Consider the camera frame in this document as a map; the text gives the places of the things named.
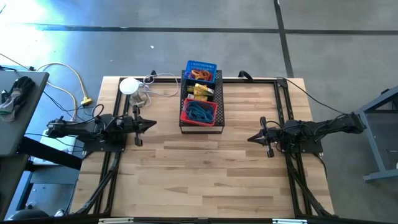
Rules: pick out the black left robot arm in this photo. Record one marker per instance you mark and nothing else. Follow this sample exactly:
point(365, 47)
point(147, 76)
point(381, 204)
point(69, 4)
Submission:
point(84, 126)

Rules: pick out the blue plastic basket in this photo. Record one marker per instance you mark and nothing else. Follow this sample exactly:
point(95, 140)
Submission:
point(200, 66)

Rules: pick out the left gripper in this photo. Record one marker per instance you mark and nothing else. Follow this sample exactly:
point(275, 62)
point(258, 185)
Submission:
point(135, 124)

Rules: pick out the grey metal table frame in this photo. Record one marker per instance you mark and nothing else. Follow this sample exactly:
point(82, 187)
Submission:
point(373, 146)

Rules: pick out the white mushroom lamp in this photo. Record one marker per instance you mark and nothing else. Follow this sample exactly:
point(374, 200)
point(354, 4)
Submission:
point(129, 86)

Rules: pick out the black metal stand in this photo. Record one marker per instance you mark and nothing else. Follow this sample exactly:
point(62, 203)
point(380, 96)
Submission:
point(46, 152)

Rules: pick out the black aluminium table frame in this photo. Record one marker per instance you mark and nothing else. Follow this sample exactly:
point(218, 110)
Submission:
point(117, 93)

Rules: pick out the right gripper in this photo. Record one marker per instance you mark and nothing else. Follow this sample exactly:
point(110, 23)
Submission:
point(270, 135)

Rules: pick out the black mesh riser shelf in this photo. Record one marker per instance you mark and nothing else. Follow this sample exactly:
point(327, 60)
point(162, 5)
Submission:
point(220, 102)

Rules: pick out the black work glove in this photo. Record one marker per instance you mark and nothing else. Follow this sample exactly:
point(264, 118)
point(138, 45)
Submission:
point(18, 90)

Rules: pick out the red plastic basket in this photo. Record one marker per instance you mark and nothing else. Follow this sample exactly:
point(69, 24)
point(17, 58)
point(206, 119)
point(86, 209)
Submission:
point(183, 116)

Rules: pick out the grey side table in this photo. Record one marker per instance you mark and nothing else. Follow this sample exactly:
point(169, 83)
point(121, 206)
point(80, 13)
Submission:
point(25, 124)

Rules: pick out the black plastic basket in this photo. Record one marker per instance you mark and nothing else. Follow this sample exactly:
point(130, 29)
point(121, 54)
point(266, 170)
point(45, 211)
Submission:
point(214, 93)

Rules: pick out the white cardboard box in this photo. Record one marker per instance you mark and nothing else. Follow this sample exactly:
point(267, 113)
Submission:
point(62, 146)

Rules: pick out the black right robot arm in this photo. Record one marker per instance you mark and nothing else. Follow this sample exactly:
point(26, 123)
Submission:
point(323, 127)

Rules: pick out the office chair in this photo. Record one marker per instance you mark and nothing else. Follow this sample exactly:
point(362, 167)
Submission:
point(28, 214)

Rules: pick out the purple coil wristband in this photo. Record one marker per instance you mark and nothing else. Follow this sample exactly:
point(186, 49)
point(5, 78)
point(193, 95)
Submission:
point(187, 74)

